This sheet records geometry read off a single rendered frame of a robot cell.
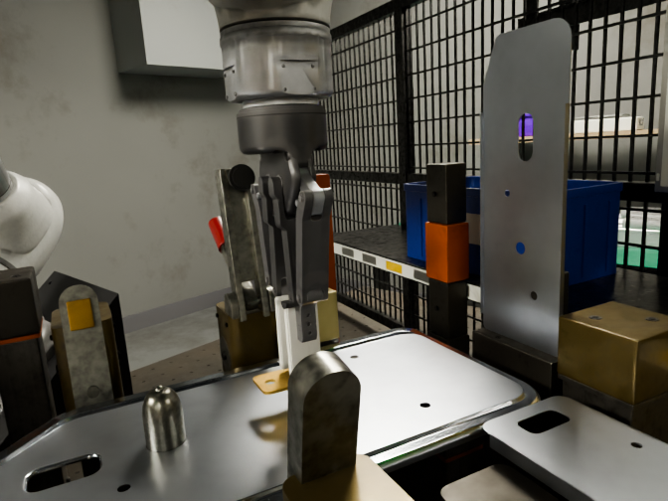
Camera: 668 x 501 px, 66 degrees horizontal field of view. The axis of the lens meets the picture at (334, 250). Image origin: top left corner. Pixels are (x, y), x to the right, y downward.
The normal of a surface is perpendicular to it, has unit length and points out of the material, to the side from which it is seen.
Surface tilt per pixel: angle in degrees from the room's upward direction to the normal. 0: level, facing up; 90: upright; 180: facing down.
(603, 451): 0
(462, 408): 0
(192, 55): 90
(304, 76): 90
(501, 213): 90
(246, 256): 81
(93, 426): 0
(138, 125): 90
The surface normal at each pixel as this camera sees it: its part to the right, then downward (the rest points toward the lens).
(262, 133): -0.30, 0.21
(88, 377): 0.44, -0.05
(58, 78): 0.73, 0.10
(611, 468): -0.06, -0.98
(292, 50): 0.33, 0.18
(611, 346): -0.89, 0.14
